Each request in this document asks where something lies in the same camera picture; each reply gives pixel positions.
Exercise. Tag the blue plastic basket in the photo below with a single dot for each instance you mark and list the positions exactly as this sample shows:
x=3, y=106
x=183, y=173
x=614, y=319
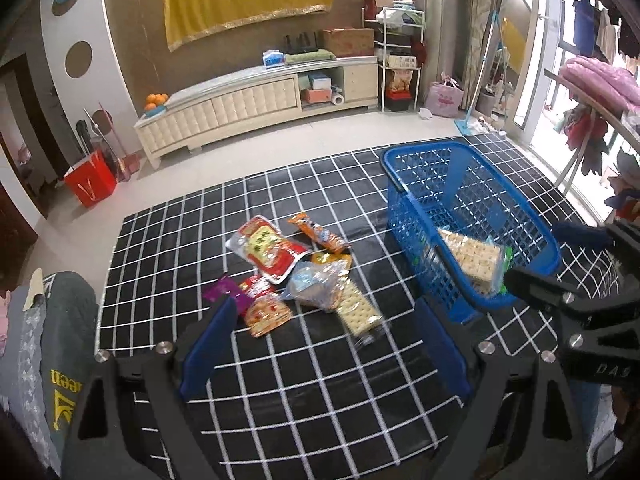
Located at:
x=446, y=187

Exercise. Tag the orange sausage snack stick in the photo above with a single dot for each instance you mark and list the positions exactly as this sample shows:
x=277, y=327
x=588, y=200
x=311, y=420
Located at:
x=318, y=233

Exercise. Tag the purple snack pouch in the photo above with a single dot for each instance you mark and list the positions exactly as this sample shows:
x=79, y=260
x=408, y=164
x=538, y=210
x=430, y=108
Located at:
x=225, y=286

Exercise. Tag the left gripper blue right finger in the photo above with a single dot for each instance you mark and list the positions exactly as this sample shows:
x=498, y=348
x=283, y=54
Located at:
x=446, y=345

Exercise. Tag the green folded towel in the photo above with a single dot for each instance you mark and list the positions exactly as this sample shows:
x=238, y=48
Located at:
x=320, y=55

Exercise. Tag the clear orange snack bag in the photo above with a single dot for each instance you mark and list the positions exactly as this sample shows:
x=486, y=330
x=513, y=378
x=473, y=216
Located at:
x=319, y=282

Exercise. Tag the white TV cabinet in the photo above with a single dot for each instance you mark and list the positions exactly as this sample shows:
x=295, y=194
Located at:
x=257, y=98

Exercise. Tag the pink gift bag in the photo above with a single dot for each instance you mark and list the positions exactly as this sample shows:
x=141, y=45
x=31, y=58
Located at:
x=444, y=98

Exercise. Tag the brown round wall disc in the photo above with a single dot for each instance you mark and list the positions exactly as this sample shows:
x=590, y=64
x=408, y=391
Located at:
x=78, y=59

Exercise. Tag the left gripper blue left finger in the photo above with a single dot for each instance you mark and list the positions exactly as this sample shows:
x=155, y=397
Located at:
x=201, y=346

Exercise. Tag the cardboard box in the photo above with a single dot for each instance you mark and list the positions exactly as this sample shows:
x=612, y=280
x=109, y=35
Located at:
x=344, y=42

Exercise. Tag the red yellow beef snack pouch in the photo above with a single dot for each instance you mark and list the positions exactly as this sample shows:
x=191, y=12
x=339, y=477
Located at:
x=260, y=243

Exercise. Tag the red konjac snack pouch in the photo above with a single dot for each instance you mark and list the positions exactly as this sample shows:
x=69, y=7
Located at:
x=267, y=311

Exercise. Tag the red paper bag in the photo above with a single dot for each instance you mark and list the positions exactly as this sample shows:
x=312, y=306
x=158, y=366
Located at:
x=91, y=180

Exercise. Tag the silver standing air conditioner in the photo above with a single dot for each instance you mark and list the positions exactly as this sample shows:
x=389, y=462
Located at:
x=441, y=29

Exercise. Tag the blue tissue box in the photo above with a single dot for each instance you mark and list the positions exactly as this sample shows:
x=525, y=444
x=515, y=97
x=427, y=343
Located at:
x=273, y=58

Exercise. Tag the wooden drying rack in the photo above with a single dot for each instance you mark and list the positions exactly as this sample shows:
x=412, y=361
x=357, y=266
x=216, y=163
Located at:
x=590, y=130

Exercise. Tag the white metal shelf rack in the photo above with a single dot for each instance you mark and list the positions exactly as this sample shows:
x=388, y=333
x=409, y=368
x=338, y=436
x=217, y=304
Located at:
x=400, y=46

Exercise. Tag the green-edged cracker pack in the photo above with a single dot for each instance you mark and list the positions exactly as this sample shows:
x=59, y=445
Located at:
x=483, y=262

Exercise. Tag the blue handled mop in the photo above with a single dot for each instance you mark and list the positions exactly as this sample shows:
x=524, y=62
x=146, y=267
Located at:
x=463, y=124

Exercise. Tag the pink folded blanket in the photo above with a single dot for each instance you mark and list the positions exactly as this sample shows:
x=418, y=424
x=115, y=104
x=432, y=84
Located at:
x=611, y=86

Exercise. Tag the oranges on plate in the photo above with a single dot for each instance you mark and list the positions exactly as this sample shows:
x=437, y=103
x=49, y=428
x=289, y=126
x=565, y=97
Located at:
x=154, y=101

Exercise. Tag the grey queen print cloth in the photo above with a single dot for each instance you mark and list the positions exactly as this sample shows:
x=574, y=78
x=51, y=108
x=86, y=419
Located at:
x=47, y=338

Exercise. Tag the clear cracker pack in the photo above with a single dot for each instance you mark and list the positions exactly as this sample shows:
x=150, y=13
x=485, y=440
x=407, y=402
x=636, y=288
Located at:
x=362, y=319

